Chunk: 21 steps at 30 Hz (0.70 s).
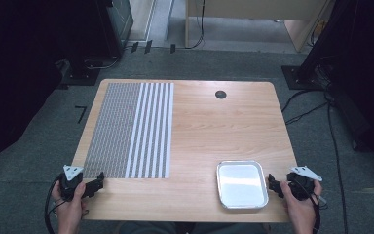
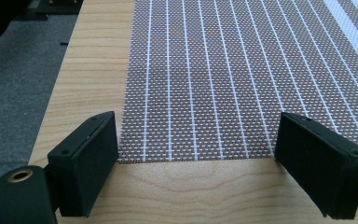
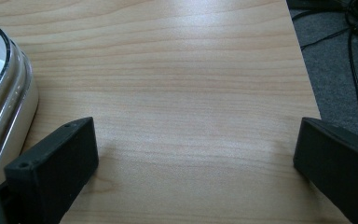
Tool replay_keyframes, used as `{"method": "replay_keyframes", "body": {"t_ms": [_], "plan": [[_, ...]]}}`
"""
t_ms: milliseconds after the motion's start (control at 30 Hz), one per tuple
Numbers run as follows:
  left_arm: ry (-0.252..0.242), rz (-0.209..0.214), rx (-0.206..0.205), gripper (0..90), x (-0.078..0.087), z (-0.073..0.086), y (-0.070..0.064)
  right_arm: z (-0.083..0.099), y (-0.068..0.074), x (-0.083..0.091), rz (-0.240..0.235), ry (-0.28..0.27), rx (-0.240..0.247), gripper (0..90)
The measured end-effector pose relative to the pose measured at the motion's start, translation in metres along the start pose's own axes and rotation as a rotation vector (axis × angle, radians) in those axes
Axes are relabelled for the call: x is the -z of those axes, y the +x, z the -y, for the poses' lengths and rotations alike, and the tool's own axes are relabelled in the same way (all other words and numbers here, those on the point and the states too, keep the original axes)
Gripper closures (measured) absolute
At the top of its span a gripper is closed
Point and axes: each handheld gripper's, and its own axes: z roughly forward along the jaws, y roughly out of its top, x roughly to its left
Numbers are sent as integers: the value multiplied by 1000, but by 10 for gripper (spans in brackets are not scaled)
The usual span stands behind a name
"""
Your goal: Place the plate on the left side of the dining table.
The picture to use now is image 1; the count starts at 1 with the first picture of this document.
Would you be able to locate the silver metal tray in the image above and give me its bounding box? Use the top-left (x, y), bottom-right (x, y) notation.
top-left (215, 159), bottom-right (270, 211)

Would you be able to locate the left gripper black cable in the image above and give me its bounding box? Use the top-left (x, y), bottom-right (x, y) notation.
top-left (44, 175), bottom-right (67, 234)

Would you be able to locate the black stand base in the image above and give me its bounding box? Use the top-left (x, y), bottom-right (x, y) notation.
top-left (280, 64), bottom-right (330, 92)
top-left (65, 62), bottom-right (101, 87)

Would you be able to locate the dark grey cabinet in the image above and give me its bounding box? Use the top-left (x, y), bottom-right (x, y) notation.
top-left (105, 0), bottom-right (134, 52)

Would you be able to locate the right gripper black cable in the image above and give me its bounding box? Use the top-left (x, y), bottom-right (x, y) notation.
top-left (300, 179), bottom-right (328, 234)

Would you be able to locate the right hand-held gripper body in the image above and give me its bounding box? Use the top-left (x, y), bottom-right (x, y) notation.
top-left (285, 165), bottom-right (323, 202)

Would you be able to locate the light wooden furniture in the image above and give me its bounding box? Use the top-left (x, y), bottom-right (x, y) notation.
top-left (184, 0), bottom-right (336, 54)

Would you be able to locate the person's right hand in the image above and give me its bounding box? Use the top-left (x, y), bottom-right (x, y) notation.
top-left (280, 179), bottom-right (323, 228)

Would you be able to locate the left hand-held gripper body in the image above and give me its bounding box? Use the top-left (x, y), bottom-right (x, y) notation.
top-left (59, 164), bottom-right (97, 202)

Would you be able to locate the long black floor cable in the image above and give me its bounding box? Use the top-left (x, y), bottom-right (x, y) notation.
top-left (324, 92), bottom-right (350, 234)

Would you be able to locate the hanging black cable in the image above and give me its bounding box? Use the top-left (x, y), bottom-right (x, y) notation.
top-left (185, 0), bottom-right (206, 51)

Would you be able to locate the person's left hand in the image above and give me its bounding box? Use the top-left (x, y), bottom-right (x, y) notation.
top-left (51, 179), bottom-right (88, 228)

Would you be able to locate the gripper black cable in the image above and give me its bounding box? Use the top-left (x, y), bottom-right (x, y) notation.
top-left (44, 175), bottom-right (67, 234)
top-left (300, 179), bottom-right (328, 234)

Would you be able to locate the white floor cable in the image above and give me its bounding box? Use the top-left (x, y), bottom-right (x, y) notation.
top-left (83, 56), bottom-right (121, 70)

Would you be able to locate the dark curtain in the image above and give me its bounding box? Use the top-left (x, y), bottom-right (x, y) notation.
top-left (0, 0), bottom-right (125, 178)
top-left (296, 0), bottom-right (374, 167)

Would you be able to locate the grey white striped placemat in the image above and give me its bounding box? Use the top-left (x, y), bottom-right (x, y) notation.
top-left (83, 82), bottom-right (175, 179)

